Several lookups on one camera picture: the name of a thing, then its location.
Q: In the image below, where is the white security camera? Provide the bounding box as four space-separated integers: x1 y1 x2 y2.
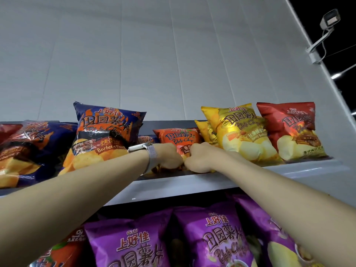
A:
306 9 341 65

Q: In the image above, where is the huge purple yellow snack bag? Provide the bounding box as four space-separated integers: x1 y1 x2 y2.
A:
233 194 326 267
84 208 174 267
173 201 258 267

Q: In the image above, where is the orange tomato chips snack bag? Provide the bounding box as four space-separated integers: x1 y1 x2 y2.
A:
153 128 204 162

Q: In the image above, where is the person's right hand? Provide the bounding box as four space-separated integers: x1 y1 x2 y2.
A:
184 142 231 174

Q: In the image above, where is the large orange tomato chip bag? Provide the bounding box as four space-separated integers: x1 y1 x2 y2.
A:
29 227 87 267

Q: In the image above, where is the person's left hand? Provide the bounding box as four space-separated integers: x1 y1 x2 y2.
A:
153 143 184 170

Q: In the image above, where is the grey store shelving unit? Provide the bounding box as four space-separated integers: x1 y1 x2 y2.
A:
0 119 350 267

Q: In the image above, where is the tall golden chips snack bag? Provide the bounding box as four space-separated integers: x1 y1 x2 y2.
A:
194 119 220 145
201 103 284 167

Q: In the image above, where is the person's left forearm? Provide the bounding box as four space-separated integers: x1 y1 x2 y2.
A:
0 150 151 267

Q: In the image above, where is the smartwatch with grey band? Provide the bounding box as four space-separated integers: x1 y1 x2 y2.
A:
128 142 158 175

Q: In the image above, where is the person's right forearm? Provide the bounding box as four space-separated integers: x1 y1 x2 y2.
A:
222 152 356 267

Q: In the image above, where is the white ceiling light strip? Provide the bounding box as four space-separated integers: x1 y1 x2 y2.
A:
331 63 356 80

